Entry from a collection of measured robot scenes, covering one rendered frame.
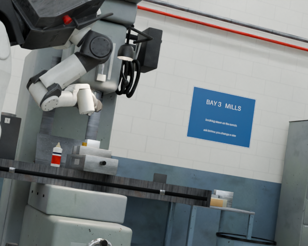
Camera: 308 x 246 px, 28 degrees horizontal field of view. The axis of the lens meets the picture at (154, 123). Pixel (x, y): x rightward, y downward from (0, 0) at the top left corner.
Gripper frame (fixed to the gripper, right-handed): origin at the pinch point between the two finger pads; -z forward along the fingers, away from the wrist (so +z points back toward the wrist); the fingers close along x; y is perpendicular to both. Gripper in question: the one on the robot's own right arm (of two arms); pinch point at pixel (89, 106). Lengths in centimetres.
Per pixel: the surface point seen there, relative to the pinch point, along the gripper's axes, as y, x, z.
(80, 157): 24.7, -1.4, 13.2
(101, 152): 20.6, -9.2, 5.5
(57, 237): 58, -2, 44
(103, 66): -17.3, -4.8, 12.2
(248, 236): 57, -113, -200
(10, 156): 28.9, 28.3, 16.8
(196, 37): -165, -59, -468
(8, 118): 12.9, 31.8, 18.6
